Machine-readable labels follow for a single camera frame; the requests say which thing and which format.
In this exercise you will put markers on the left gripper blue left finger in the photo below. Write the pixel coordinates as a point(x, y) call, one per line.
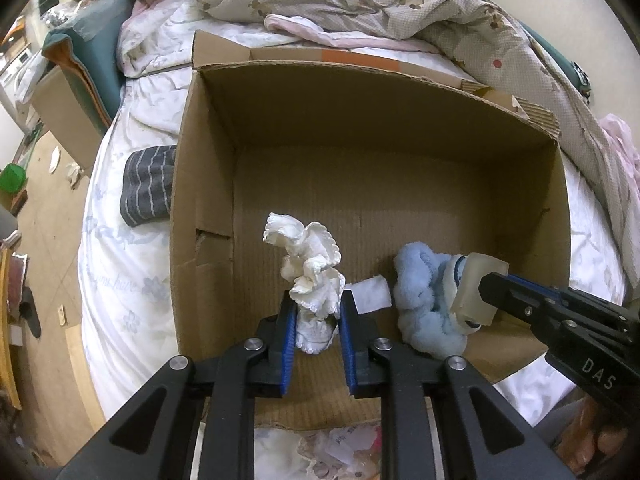
point(275, 367)

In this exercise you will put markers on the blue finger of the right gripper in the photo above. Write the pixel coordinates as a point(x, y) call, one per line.
point(521, 298)

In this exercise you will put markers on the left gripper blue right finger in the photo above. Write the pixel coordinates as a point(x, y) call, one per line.
point(357, 332)

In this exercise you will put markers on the white lace sock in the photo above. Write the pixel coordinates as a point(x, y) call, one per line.
point(316, 286)

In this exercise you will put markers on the light blue fuzzy sock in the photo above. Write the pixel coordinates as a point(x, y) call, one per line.
point(427, 283)

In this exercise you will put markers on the person's right hand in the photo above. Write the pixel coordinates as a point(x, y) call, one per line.
point(586, 436)

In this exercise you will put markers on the open cardboard box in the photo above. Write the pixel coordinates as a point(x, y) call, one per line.
point(381, 153)

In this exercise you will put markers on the white floral bed sheet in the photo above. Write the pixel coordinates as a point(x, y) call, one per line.
point(128, 322)

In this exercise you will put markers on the dark striped garment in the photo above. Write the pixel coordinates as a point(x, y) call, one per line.
point(147, 185)

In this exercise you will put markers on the pink garment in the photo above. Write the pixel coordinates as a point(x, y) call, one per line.
point(619, 137)

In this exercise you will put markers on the black slipper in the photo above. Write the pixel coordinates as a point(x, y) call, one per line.
point(28, 312)

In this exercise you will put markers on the brown cardboard side box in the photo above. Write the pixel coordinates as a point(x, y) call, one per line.
point(65, 117)

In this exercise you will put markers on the beige patterned quilt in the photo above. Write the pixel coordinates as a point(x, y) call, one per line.
point(492, 47)

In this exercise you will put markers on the green plastic bucket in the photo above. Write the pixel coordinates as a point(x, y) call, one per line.
point(12, 178)

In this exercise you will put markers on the teal pillow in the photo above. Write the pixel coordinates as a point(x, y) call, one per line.
point(85, 49)

